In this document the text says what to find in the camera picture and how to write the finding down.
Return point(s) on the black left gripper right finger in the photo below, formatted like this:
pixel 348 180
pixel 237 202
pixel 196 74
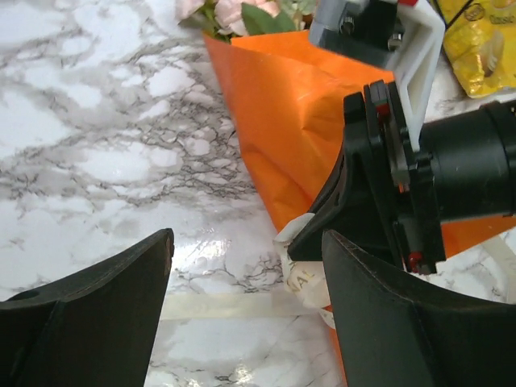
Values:
pixel 397 330

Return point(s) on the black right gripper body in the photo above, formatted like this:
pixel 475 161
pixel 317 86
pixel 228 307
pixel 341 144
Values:
pixel 392 186

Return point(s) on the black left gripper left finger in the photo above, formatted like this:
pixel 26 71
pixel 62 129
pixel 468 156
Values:
pixel 96 327

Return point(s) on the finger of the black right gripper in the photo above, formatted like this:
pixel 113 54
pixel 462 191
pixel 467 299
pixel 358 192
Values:
pixel 349 203

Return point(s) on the cream printed ribbon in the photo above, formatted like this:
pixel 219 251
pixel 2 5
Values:
pixel 304 288

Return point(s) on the orange wrapping paper sheet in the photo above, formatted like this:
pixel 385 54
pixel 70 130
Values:
pixel 286 101

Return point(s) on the yellow lays chip bag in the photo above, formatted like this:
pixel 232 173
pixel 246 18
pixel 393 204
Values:
pixel 479 42

